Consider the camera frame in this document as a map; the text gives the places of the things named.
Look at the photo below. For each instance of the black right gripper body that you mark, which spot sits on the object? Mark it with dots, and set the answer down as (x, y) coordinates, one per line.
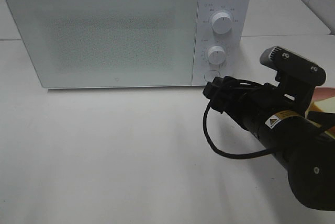
(246, 102)

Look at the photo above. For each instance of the round white door button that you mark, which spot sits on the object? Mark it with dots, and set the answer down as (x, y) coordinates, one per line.
(210, 75)

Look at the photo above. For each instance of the pink round plate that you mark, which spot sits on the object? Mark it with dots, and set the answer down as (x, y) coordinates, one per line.
(322, 93)

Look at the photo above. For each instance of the white bread sandwich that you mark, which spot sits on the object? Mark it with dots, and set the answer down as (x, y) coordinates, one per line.
(321, 113)

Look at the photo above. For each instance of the white microwave door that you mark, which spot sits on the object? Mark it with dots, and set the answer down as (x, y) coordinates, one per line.
(108, 43)

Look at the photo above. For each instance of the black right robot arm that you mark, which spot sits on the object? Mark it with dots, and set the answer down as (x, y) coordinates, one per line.
(301, 146)

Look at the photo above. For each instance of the lower white timer knob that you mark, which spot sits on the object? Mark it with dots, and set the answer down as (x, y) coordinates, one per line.
(216, 55)

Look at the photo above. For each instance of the upper white power knob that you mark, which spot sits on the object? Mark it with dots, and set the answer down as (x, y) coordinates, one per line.
(221, 22)

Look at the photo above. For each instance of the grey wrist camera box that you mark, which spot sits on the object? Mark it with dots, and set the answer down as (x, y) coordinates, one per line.
(291, 68)

